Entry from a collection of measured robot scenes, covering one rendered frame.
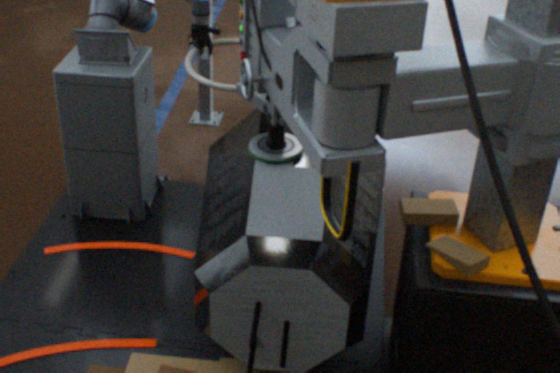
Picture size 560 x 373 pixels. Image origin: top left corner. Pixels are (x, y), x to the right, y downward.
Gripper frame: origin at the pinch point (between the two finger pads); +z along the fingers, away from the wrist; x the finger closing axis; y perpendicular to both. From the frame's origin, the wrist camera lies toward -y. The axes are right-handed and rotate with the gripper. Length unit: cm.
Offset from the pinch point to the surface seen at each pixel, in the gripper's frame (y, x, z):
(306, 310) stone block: 76, 134, 18
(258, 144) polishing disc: 39, 74, -3
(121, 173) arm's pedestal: 41, -20, 59
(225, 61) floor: -148, -140, 104
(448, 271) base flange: 42, 166, 2
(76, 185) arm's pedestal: 57, -39, 69
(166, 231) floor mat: 34, 6, 87
